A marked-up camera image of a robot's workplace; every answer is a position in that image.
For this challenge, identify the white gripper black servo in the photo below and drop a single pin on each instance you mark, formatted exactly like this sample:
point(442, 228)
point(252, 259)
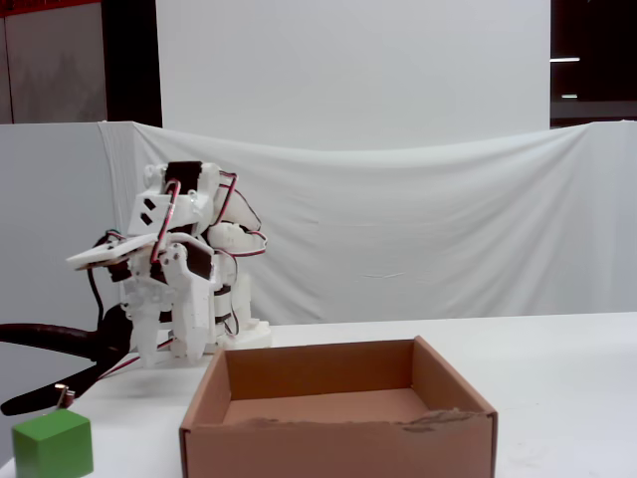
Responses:
point(185, 290)

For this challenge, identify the green cube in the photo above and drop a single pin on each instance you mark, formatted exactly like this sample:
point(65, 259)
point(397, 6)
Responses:
point(52, 445)

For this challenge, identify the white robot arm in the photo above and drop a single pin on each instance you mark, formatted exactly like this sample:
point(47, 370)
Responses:
point(231, 239)

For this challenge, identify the brown cardboard box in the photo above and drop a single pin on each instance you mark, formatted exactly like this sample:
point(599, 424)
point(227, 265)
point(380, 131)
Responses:
point(338, 448)

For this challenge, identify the black table clamp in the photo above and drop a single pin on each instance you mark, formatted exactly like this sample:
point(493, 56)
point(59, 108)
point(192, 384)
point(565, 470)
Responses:
point(50, 331)

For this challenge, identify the white partition panel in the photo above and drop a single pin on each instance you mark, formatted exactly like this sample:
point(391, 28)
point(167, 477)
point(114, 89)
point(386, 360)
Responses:
point(50, 199)

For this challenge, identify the white draped cloth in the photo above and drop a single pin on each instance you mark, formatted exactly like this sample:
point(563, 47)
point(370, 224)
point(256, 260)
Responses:
point(398, 224)

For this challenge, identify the grey cabinet door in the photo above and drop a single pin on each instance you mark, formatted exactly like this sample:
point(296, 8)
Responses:
point(55, 65)

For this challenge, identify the white backdrop screen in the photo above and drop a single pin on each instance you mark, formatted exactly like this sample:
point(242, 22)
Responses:
point(348, 70)

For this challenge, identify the dark window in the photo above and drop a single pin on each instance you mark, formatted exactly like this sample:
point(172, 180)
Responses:
point(594, 30)

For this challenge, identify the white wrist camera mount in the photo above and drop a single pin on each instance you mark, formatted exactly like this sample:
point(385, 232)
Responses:
point(107, 253)

